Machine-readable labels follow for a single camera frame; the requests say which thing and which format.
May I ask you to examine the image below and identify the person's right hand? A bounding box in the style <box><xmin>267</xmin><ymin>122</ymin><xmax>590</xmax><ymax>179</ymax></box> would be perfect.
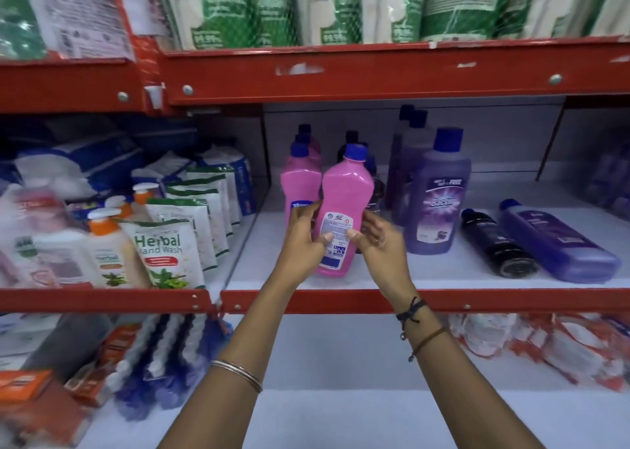
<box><xmin>346</xmin><ymin>210</ymin><xmax>417</xmax><ymax>301</ymax></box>

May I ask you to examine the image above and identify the person's left hand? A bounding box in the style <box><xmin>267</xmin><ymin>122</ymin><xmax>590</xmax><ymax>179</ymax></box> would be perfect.
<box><xmin>272</xmin><ymin>200</ymin><xmax>336</xmax><ymax>288</ymax></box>

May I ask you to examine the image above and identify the blue white bristle brush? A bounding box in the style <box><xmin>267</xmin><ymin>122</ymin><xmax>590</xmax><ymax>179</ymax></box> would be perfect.
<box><xmin>157</xmin><ymin>313</ymin><xmax>233</xmax><ymax>400</ymax></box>
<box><xmin>106</xmin><ymin>314</ymin><xmax>185</xmax><ymax>422</ymax></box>

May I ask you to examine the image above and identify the row of herbal refill pouches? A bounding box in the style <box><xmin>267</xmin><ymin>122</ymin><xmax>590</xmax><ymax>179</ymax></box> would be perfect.
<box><xmin>119</xmin><ymin>165</ymin><xmax>243</xmax><ymax>290</ymax></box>

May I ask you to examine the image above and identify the person's right forearm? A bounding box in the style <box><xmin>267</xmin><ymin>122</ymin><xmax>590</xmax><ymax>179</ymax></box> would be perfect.
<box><xmin>378</xmin><ymin>277</ymin><xmax>544</xmax><ymax>449</ymax></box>

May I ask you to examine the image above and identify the row of green white pouches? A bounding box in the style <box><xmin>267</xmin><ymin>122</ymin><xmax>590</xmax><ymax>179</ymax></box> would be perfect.
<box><xmin>153</xmin><ymin>0</ymin><xmax>630</xmax><ymax>51</ymax></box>

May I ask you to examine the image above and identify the black bottle lying flat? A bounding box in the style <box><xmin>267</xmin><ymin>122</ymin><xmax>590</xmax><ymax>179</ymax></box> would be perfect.
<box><xmin>460</xmin><ymin>208</ymin><xmax>541</xmax><ymax>280</ymax></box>

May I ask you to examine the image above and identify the pile of blue white packs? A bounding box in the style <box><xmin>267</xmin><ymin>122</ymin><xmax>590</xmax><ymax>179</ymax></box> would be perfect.
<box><xmin>0</xmin><ymin>116</ymin><xmax>257</xmax><ymax>218</ymax></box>

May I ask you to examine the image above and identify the pink bottle with blue cap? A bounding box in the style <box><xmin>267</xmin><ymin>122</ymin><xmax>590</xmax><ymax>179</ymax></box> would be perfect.
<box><xmin>314</xmin><ymin>143</ymin><xmax>376</xmax><ymax>278</ymax></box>
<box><xmin>296</xmin><ymin>124</ymin><xmax>322</xmax><ymax>155</ymax></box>
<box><xmin>280</xmin><ymin>142</ymin><xmax>324</xmax><ymax>229</ymax></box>

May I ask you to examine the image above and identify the clear packet with red edge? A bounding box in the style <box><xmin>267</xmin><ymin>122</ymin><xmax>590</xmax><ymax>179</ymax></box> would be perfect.
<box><xmin>20</xmin><ymin>0</ymin><xmax>136</xmax><ymax>62</ymax></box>

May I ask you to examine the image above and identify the blurred purple bottles group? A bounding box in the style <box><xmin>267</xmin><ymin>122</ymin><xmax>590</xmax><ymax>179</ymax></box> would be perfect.
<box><xmin>585</xmin><ymin>139</ymin><xmax>630</xmax><ymax>220</ymax></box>

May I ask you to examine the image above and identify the large purple bottle blue cap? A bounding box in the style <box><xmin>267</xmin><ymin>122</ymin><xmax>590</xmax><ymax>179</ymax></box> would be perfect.
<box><xmin>391</xmin><ymin>110</ymin><xmax>430</xmax><ymax>227</ymax></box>
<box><xmin>404</xmin><ymin>127</ymin><xmax>473</xmax><ymax>256</ymax></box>

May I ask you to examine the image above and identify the white pump bottle orange collar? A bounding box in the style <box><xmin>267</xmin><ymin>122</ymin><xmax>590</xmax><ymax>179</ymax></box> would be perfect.
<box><xmin>131</xmin><ymin>182</ymin><xmax>160</xmax><ymax>220</ymax></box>
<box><xmin>105</xmin><ymin>195</ymin><xmax>135</xmax><ymax>220</ymax></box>
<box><xmin>86</xmin><ymin>208</ymin><xmax>148</xmax><ymax>289</ymax></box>

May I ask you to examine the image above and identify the brown cord bracelet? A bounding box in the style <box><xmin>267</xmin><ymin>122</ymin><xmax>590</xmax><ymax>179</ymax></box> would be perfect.
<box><xmin>408</xmin><ymin>327</ymin><xmax>450</xmax><ymax>363</ymax></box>

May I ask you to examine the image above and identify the orange cardboard box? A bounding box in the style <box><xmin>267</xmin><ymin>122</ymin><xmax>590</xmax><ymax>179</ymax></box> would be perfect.
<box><xmin>0</xmin><ymin>369</ymin><xmax>54</xmax><ymax>405</ymax></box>
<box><xmin>64</xmin><ymin>323</ymin><xmax>143</xmax><ymax>407</ymax></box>

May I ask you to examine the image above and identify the black thread bracelet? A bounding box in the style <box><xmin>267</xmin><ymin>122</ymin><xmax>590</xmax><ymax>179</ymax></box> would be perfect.
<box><xmin>396</xmin><ymin>296</ymin><xmax>428</xmax><ymax>341</ymax></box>

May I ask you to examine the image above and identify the person's left forearm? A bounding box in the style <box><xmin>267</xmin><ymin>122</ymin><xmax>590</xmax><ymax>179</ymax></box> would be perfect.
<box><xmin>157</xmin><ymin>267</ymin><xmax>316</xmax><ymax>449</ymax></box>

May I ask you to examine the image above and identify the purple bottle lying flat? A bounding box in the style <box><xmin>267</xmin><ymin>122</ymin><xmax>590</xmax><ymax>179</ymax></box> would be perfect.
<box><xmin>498</xmin><ymin>198</ymin><xmax>623</xmax><ymax>285</ymax></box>

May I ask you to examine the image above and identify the red metal shelf rack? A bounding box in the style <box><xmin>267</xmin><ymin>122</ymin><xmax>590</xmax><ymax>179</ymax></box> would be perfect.
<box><xmin>0</xmin><ymin>35</ymin><xmax>630</xmax><ymax>316</ymax></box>

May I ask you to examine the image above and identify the pile of red white packets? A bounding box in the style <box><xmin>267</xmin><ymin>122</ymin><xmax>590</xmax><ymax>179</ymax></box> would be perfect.
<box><xmin>448</xmin><ymin>313</ymin><xmax>630</xmax><ymax>393</ymax></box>

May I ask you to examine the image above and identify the metal bangle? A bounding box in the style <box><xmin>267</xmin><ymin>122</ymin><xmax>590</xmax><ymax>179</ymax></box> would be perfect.
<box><xmin>210</xmin><ymin>359</ymin><xmax>264</xmax><ymax>394</ymax></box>

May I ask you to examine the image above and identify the white shelf label clip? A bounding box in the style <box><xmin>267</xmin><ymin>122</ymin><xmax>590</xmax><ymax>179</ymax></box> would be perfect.
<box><xmin>144</xmin><ymin>83</ymin><xmax>167</xmax><ymax>111</ymax></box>

